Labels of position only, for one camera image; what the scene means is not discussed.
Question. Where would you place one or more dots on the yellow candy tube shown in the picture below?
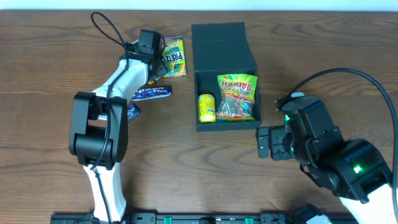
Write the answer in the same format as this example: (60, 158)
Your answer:
(206, 108)

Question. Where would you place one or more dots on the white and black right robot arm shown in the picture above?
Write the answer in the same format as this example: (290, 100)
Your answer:
(352, 170)

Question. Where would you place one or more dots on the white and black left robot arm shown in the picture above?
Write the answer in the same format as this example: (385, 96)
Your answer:
(99, 128)

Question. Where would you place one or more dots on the blue Eclipse mints tin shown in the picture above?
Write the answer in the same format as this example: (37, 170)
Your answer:
(132, 112)

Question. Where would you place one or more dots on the blue Dairy Milk chocolate bar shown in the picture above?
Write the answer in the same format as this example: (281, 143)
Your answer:
(152, 93)

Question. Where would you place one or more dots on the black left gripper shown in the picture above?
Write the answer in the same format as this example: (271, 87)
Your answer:
(158, 65)

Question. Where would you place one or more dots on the green Pretz snack packet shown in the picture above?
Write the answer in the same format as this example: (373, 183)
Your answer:
(174, 55)

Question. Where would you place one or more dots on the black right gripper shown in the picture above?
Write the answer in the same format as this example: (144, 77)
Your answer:
(274, 143)

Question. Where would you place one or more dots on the black mounting rail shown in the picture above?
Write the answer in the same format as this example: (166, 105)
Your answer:
(307, 214)

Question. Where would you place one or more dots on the black open gift box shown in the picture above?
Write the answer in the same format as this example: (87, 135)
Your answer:
(219, 49)

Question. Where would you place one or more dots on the Haribo gummy worms bag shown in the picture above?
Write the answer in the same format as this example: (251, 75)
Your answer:
(237, 97)

